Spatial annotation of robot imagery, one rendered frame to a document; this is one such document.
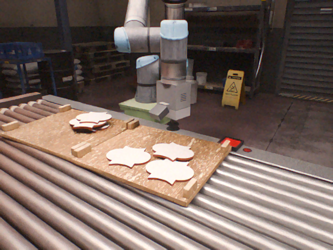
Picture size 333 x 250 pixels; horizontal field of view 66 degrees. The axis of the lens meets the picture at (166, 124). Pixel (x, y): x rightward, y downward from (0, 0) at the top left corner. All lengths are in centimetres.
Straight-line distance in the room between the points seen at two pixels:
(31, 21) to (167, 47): 573
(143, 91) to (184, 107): 61
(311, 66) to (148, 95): 427
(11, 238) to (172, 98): 50
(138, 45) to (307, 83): 470
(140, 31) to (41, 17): 572
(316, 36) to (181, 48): 464
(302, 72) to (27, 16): 549
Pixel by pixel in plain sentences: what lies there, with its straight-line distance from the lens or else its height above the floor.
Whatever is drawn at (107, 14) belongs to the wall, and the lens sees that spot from 736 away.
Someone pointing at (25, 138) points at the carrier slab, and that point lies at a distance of 109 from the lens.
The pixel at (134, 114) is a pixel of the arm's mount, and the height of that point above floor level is 90.
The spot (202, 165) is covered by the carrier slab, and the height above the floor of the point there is 94.
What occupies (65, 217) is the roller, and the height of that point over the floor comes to 92.
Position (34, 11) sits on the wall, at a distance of 642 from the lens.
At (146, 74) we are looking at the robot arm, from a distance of 132.
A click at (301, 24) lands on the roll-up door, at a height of 131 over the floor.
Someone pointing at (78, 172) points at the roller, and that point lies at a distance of 83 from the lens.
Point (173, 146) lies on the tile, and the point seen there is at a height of 95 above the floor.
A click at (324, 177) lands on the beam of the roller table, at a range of 89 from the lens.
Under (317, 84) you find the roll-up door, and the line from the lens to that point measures 535.
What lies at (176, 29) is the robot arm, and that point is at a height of 132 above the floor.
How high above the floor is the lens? 134
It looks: 22 degrees down
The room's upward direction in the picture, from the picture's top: straight up
